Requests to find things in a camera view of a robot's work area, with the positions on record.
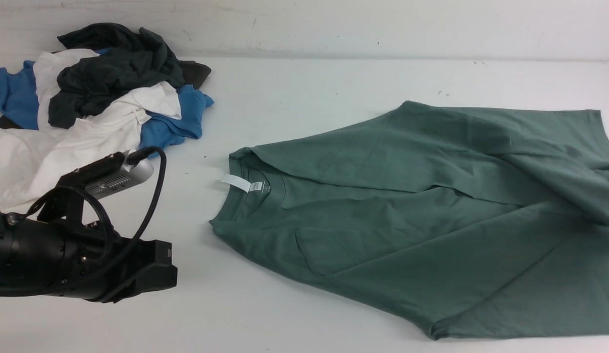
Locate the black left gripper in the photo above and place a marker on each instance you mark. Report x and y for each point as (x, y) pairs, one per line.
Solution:
(90, 241)

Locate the green long-sleeve shirt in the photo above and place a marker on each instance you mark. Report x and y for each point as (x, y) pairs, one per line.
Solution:
(469, 222)

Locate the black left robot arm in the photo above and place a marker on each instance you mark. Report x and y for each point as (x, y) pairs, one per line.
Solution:
(30, 250)

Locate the white shirt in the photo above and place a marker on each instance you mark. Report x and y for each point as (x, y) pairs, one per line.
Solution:
(32, 161)

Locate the dark grey shirt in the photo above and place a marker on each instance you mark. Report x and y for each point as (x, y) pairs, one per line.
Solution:
(99, 64)

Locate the blue shirt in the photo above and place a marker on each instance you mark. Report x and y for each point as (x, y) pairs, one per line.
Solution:
(162, 131)

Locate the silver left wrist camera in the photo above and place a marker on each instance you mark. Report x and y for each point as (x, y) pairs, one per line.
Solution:
(118, 176)

